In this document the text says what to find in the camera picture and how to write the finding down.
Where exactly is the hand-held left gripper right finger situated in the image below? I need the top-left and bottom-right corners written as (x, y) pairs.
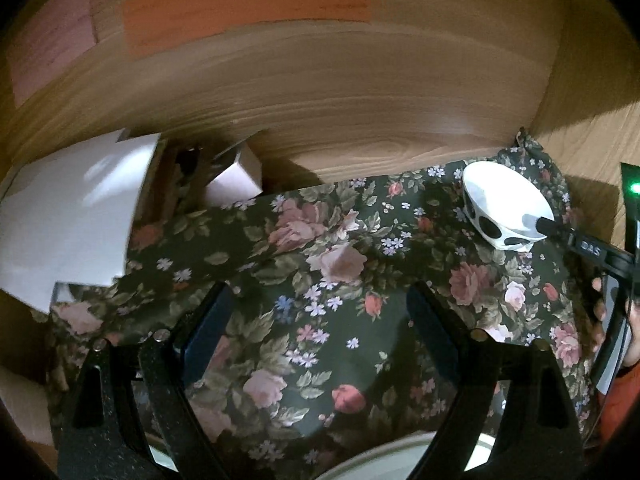
top-left (405, 280), bottom-right (586, 480)

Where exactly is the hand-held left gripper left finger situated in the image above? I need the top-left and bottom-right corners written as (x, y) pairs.
top-left (57, 281), bottom-right (237, 480)

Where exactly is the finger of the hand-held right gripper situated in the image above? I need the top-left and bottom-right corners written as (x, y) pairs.
top-left (534, 216), bottom-right (577, 252)

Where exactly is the white bowl with black spots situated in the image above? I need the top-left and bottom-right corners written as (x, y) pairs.
top-left (461, 161), bottom-right (556, 252)

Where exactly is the large white plate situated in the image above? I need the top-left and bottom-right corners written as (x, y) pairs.
top-left (315, 431), bottom-right (498, 480)

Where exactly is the person's right hand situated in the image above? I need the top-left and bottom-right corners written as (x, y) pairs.
top-left (591, 276), bottom-right (640, 361)

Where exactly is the dark floral tablecloth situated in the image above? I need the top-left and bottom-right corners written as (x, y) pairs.
top-left (30, 127), bottom-right (601, 480)

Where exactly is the small white box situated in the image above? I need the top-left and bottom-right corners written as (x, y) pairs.
top-left (204, 142), bottom-right (264, 209)

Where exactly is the stack of papers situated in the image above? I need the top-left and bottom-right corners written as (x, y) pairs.
top-left (0, 130), bottom-right (163, 313)

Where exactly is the orange paper strip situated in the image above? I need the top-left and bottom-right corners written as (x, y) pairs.
top-left (121, 0), bottom-right (375, 58)

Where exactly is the pink paper strip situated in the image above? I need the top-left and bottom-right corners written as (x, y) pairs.
top-left (7, 0), bottom-right (97, 107)

